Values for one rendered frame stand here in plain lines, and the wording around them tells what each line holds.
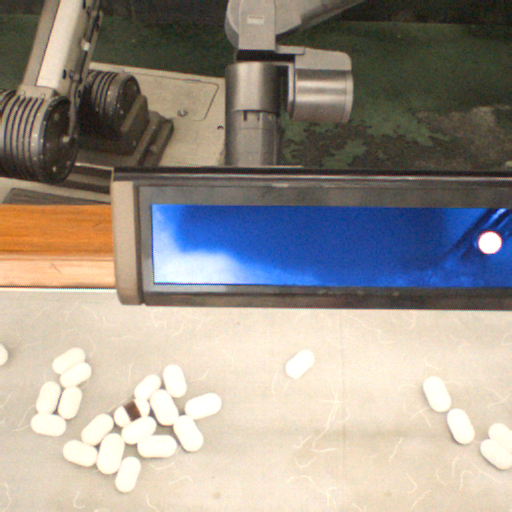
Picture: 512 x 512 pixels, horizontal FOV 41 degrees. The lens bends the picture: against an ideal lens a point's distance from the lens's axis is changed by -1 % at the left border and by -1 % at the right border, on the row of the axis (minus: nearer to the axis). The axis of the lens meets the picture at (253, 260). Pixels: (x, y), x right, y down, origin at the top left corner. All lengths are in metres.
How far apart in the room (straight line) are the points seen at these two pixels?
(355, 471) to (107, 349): 0.29
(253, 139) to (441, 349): 0.30
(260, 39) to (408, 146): 1.52
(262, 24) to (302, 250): 0.36
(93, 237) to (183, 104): 0.71
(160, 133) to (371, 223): 1.04
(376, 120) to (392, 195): 1.89
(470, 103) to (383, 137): 0.35
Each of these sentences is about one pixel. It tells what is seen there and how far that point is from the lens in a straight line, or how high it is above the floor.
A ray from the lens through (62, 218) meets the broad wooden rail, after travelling 0.86.
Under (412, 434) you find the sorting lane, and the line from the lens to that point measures 0.71.
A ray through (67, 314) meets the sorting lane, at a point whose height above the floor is 0.74.
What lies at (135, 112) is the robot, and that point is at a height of 0.59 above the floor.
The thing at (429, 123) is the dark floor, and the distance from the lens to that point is 2.28.
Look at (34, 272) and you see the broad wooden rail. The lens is 0.82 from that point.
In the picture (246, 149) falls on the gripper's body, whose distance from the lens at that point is 0.68.
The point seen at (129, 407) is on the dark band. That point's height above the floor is 0.76.
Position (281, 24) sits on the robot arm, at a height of 1.00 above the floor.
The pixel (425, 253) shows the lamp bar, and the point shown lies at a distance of 0.39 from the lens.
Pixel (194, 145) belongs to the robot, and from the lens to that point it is 1.39.
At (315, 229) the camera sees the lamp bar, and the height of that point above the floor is 1.09.
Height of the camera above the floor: 1.36
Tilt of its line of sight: 49 degrees down
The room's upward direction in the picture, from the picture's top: straight up
